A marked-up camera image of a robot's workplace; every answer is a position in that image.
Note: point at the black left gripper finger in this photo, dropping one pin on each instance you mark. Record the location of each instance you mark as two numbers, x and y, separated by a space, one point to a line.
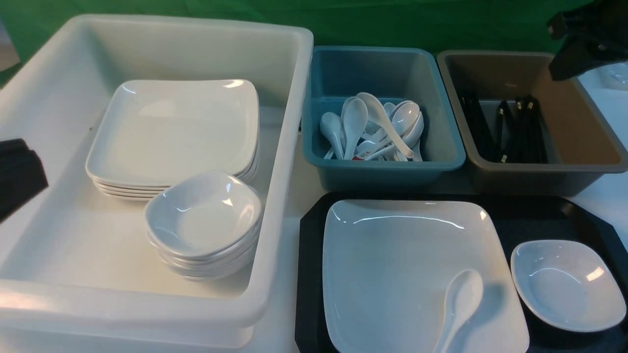
22 176

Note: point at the white square rice plate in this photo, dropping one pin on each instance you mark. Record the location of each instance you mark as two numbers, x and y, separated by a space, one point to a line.
386 267

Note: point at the white ceramic soup spoon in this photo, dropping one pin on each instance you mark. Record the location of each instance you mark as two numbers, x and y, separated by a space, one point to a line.
462 299

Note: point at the small white sauce dish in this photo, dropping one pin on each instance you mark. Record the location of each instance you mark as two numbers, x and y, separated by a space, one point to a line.
567 285

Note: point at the stack of white square plates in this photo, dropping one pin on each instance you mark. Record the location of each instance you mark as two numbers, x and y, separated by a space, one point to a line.
156 133

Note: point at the large white plastic tub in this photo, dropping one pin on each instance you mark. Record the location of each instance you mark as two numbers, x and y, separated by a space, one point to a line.
78 273

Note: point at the stack of white small bowls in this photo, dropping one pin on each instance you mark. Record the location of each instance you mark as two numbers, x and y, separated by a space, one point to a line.
206 227

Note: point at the pile of white spoons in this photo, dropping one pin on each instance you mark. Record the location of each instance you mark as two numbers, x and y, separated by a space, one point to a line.
374 143

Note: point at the teal plastic bin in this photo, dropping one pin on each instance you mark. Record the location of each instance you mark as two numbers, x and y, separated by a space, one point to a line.
392 75

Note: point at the pile of black chopsticks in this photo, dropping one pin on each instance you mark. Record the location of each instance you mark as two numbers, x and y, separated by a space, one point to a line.
517 135

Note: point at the black serving tray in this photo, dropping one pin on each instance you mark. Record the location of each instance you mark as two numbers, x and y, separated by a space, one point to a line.
518 218

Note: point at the green cloth backdrop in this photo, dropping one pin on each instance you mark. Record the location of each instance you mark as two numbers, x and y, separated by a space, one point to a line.
431 25

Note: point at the brown plastic bin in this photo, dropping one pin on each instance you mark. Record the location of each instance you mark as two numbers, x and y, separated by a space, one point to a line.
581 145

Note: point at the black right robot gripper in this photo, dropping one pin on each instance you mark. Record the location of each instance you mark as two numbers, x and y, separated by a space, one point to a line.
594 35

